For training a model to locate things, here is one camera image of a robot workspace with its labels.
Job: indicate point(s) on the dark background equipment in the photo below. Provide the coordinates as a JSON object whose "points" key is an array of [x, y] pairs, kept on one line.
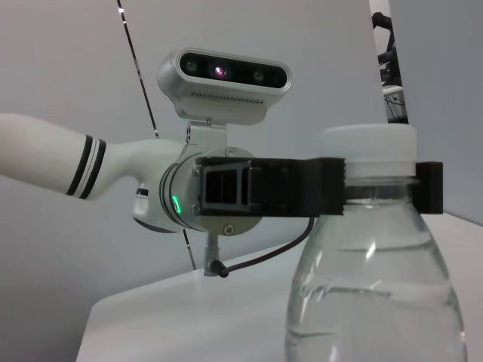
{"points": [[388, 64]]}

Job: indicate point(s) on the clear water bottle green label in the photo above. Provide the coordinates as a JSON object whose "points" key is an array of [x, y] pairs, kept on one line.
{"points": [[377, 283]]}

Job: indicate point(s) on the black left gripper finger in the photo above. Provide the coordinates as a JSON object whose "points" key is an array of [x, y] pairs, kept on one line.
{"points": [[430, 188]]}

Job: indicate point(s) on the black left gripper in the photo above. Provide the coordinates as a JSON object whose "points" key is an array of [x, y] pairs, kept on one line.
{"points": [[268, 188]]}

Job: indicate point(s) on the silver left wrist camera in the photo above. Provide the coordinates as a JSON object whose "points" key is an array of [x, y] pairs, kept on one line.
{"points": [[226, 86]]}

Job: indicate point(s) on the silver left gripper connector post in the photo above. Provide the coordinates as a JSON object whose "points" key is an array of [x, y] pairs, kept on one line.
{"points": [[211, 249]]}

